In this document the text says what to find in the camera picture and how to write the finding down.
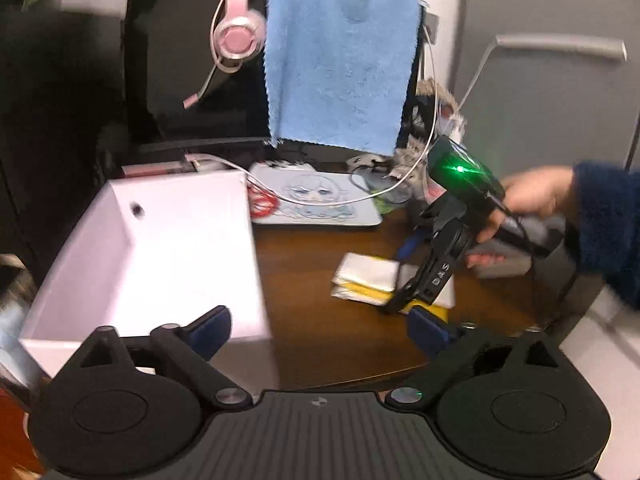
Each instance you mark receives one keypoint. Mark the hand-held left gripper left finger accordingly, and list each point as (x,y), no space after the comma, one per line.
(212,332)

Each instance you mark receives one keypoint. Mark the black computer monitor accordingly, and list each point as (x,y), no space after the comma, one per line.
(165,85)

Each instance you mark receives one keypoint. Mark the white and yellow plastic bag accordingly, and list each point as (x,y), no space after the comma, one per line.
(365,272)

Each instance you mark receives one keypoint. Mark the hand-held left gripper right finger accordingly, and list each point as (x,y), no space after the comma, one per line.
(427,332)

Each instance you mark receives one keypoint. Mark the white cardboard drawer box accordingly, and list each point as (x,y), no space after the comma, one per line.
(165,260)

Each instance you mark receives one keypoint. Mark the blue towel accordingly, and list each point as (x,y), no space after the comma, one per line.
(340,60)

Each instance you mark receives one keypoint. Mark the green clear packet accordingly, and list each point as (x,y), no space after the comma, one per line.
(385,205)

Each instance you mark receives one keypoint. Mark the wall power outlet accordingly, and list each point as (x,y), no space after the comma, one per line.
(432,27)

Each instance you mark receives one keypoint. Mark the person's right forearm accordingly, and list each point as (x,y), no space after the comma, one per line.
(605,220)

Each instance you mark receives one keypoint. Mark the pink edged phone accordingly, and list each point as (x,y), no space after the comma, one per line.
(150,169)

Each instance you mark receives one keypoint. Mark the person's right hand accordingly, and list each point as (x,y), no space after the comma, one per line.
(535,190)

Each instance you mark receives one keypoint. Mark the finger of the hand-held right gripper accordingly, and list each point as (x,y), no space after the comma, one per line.
(407,250)
(440,270)

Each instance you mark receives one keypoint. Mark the anime print pad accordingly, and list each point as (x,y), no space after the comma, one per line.
(320,195)

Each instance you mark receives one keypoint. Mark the white plastic strip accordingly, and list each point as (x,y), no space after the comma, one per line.
(560,45)

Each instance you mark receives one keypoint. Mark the pink headset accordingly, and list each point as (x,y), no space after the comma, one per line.
(235,40)

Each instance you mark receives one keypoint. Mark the small white device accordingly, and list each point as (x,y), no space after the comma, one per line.
(365,162)

